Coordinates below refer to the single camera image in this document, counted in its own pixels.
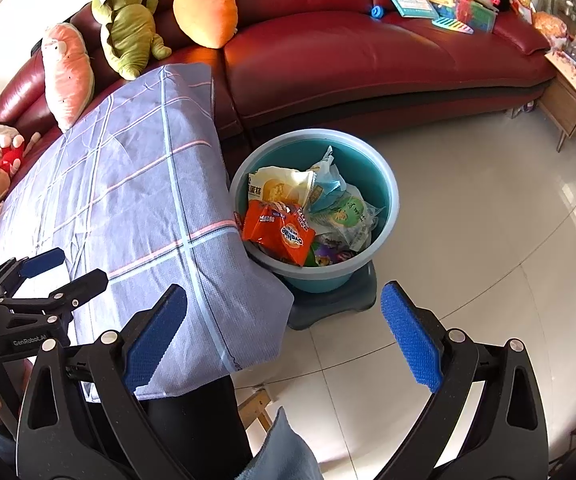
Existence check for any orange bag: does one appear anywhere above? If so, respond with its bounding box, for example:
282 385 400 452
533 10 569 43

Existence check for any green white clear snack bag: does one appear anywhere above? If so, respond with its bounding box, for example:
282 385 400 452
313 185 383 251

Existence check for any yellow white snack packet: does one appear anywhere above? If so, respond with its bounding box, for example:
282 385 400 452
248 166 316 206

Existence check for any blue green wrapper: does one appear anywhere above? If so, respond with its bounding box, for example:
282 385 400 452
308 146 349 213

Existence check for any orange snack packet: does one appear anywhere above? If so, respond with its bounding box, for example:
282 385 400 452
242 200 317 267

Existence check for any grey plastic stool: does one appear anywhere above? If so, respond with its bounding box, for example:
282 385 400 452
288 260 377 331

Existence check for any dark cloth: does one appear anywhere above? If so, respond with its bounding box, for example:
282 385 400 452
140 374 253 480

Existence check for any dark red leather sofa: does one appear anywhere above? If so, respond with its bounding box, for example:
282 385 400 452
0 0 559 148

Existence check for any wooden side table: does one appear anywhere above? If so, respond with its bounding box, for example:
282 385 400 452
538 50 576 153

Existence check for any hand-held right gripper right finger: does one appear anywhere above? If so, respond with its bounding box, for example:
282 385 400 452
373 280 549 480

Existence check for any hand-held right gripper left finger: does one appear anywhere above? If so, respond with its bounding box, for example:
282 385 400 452
15 284 189 480

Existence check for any floral printed paper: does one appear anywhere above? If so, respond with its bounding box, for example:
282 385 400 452
545 50 576 96

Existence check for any green dinosaur plush toy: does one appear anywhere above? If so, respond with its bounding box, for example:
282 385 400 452
91 0 173 81

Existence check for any teal plastic bucket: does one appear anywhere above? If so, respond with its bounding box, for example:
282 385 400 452
229 129 399 295

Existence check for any pink plush toy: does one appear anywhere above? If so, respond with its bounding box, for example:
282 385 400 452
42 22 96 134

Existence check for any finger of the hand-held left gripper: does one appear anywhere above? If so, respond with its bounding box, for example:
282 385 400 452
0 268 109 317
0 248 67 291

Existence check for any red plush toy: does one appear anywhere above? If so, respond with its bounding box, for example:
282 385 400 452
0 132 41 176

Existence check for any pile of colourful toys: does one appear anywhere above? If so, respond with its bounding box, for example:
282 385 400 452
423 0 514 36

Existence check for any purple wrapper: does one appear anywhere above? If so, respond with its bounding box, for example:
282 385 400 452
313 241 356 267

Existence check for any grey plaid cloth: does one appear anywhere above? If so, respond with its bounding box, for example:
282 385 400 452
0 62 295 402

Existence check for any orange carrot plush toy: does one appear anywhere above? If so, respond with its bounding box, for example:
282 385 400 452
173 0 239 50

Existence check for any wooden table frame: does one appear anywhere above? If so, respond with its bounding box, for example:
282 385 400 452
238 387 273 431

